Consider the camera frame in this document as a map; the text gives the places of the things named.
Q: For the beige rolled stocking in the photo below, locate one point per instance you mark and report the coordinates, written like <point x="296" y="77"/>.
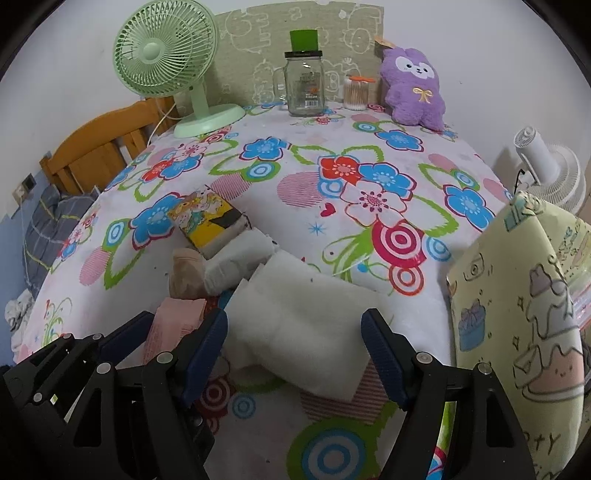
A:
<point x="186" y="279"/>

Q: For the glass mason jar green straw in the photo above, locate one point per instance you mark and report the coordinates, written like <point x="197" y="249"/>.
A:
<point x="300" y="83"/>

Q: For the blue plaid bedding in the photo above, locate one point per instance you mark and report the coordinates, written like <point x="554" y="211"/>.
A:
<point x="46" y="237"/>

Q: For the white cloth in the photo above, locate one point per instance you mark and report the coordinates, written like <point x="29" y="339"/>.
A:
<point x="301" y="325"/>

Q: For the pink folded cloth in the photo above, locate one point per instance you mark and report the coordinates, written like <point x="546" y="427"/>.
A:
<point x="173" y="319"/>

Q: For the floral tablecloth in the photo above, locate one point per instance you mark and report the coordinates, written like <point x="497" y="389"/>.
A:
<point x="355" y="196"/>

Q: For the purple plush bunny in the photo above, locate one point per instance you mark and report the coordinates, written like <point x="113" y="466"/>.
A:
<point x="413" y="91"/>

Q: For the white standing fan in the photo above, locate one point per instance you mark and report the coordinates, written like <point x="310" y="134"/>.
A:
<point x="551" y="172"/>

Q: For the black far-left right gripper left finger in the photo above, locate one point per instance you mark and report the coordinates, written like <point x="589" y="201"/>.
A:
<point x="43" y="387"/>

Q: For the green desk fan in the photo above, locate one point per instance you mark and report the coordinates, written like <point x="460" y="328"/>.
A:
<point x="165" y="48"/>

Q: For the cotton swab jar orange lid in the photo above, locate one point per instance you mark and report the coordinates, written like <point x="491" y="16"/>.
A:
<point x="358" y="92"/>

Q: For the clear plastic zip bag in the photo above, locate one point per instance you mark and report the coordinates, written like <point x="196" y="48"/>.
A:
<point x="579" y="299"/>

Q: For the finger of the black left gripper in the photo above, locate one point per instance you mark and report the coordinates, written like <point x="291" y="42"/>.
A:
<point x="142" y="422"/>

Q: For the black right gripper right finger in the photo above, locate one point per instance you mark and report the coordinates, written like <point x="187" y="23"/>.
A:
<point x="487" y="441"/>

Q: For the yellow cartoon storage box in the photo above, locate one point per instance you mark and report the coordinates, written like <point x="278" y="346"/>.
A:
<point x="512" y="307"/>

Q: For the wooden chair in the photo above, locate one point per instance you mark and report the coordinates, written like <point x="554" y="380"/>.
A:
<point x="91" y="156"/>

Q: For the wall power socket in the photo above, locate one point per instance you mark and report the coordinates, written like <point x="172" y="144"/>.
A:
<point x="24" y="188"/>

